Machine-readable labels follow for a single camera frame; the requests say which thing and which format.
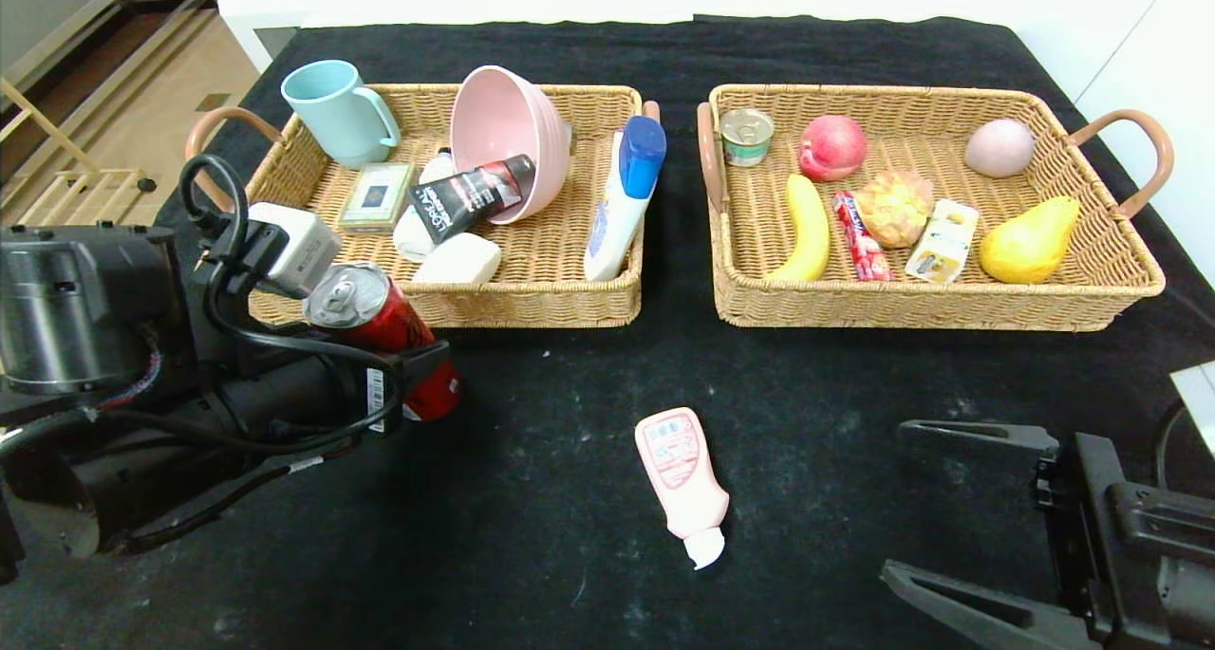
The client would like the white plastic bottle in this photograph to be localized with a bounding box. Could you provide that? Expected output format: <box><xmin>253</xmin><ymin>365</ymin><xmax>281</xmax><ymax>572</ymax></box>
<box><xmin>393</xmin><ymin>149</ymin><xmax>458</xmax><ymax>263</ymax></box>

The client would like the yellow banana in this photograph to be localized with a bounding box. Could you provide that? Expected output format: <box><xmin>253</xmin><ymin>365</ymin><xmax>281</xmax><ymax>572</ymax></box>
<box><xmin>767</xmin><ymin>174</ymin><xmax>832</xmax><ymax>284</ymax></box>

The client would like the yellow bread bun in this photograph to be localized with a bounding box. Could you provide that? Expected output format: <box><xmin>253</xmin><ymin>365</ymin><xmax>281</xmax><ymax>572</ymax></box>
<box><xmin>857</xmin><ymin>168</ymin><xmax>936</xmax><ymax>250</ymax></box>

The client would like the pale pink egg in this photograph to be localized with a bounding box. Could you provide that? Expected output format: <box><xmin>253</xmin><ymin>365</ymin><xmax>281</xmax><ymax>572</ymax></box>
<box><xmin>964</xmin><ymin>119</ymin><xmax>1036</xmax><ymax>178</ymax></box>

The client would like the braided black cable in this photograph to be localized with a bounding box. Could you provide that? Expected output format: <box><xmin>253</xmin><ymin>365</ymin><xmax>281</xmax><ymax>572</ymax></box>
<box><xmin>95</xmin><ymin>325</ymin><xmax>164</xmax><ymax>412</ymax></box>

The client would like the pink bowl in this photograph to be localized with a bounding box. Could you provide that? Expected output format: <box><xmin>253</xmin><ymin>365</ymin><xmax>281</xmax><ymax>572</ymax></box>
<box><xmin>450</xmin><ymin>65</ymin><xmax>573</xmax><ymax>224</ymax></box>

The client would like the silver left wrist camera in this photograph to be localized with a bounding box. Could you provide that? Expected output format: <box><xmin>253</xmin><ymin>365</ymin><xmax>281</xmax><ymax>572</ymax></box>
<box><xmin>247</xmin><ymin>202</ymin><xmax>345</xmax><ymax>300</ymax></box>

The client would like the white bottle with blue cap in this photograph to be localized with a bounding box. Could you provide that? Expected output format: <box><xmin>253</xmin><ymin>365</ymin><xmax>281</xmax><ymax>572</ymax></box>
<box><xmin>584</xmin><ymin>115</ymin><xmax>668</xmax><ymax>283</ymax></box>

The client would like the small tin can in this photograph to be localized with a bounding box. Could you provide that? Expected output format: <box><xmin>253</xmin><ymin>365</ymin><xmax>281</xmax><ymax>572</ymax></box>
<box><xmin>719</xmin><ymin>108</ymin><xmax>776</xmax><ymax>168</ymax></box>

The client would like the grey metal shelf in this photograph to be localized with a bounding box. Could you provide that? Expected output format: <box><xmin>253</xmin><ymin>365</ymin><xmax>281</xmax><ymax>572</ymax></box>
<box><xmin>0</xmin><ymin>0</ymin><xmax>221</xmax><ymax>195</ymax></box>

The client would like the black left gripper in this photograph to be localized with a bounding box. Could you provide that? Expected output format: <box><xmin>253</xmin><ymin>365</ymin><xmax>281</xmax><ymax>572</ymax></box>
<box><xmin>286</xmin><ymin>339</ymin><xmax>451</xmax><ymax>438</ymax></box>

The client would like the black table cloth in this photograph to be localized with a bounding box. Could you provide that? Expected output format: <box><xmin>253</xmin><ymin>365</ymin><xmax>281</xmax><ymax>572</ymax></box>
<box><xmin>0</xmin><ymin>16</ymin><xmax>1215</xmax><ymax>650</ymax></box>

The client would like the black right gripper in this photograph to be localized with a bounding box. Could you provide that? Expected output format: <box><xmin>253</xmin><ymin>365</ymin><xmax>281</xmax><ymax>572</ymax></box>
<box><xmin>879</xmin><ymin>418</ymin><xmax>1215</xmax><ymax>650</ymax></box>

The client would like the yellow pear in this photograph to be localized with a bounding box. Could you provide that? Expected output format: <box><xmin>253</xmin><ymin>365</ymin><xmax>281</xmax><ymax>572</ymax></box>
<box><xmin>978</xmin><ymin>195</ymin><xmax>1083</xmax><ymax>285</ymax></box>

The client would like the white rectangular block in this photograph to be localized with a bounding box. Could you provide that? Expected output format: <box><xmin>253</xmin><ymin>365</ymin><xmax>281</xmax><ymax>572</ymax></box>
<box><xmin>411</xmin><ymin>232</ymin><xmax>502</xmax><ymax>285</ymax></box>

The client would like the small green card box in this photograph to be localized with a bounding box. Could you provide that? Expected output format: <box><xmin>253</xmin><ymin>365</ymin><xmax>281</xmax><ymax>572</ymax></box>
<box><xmin>338</xmin><ymin>161</ymin><xmax>419</xmax><ymax>235</ymax></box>

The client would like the red soda can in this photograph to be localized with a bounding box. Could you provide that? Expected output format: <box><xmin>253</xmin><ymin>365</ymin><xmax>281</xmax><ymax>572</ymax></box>
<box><xmin>304</xmin><ymin>263</ymin><xmax>463</xmax><ymax>422</ymax></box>

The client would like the black left camera cable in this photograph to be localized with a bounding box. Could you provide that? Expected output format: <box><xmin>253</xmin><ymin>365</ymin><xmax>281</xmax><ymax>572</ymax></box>
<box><xmin>0</xmin><ymin>154</ymin><xmax>404</xmax><ymax>461</ymax></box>

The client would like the pink squeeze bottle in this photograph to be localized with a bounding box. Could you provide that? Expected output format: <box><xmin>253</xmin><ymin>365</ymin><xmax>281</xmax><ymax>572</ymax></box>
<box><xmin>634</xmin><ymin>407</ymin><xmax>731</xmax><ymax>570</ymax></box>

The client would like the woven wicker basket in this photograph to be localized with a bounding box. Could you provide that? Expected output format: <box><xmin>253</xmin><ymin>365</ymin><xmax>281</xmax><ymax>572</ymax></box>
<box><xmin>186</xmin><ymin>84</ymin><xmax>663</xmax><ymax>330</ymax></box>
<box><xmin>696</xmin><ymin>84</ymin><xmax>1175</xmax><ymax>334</ymax></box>

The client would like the small juice carton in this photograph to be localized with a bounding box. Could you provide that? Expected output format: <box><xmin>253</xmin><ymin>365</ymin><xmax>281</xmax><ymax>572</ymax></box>
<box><xmin>905</xmin><ymin>199</ymin><xmax>981</xmax><ymax>286</ymax></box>

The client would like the black cosmetic tube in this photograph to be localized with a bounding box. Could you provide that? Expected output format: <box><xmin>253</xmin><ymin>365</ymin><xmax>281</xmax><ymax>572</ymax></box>
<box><xmin>408</xmin><ymin>154</ymin><xmax>535</xmax><ymax>244</ymax></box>

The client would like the light blue mug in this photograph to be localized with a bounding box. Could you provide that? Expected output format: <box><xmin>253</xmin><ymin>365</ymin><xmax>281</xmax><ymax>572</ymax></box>
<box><xmin>281</xmin><ymin>60</ymin><xmax>402</xmax><ymax>170</ymax></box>

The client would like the red candy wrapper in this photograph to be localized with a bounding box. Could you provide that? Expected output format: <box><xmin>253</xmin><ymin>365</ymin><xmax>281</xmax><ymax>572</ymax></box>
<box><xmin>832</xmin><ymin>191</ymin><xmax>893</xmax><ymax>283</ymax></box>

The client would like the pale wooden rack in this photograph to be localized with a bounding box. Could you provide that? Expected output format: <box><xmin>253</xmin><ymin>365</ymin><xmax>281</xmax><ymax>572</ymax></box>
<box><xmin>0</xmin><ymin>76</ymin><xmax>160</xmax><ymax>229</ymax></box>

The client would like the red apple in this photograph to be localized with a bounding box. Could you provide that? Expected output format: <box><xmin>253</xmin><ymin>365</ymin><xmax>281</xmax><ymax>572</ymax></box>
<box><xmin>797</xmin><ymin>115</ymin><xmax>869</xmax><ymax>183</ymax></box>

